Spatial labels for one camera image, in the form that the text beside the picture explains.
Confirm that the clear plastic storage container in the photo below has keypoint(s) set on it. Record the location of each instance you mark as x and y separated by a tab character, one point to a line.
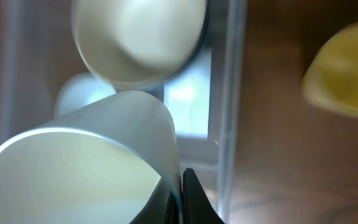
38	55

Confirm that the beige bowl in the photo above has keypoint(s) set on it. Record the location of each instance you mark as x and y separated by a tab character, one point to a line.
136	44

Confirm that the yellow cup leftmost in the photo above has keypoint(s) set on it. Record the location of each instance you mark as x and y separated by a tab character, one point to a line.
331	81

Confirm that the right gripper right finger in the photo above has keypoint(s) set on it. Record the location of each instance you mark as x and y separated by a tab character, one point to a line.
196	206

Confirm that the light blue small bowl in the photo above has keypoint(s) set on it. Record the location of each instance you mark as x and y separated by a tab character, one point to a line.
79	91

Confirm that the white cup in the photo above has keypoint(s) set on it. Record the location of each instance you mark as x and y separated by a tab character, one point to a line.
98	164

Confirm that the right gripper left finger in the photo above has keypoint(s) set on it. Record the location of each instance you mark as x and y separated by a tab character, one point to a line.
161	208

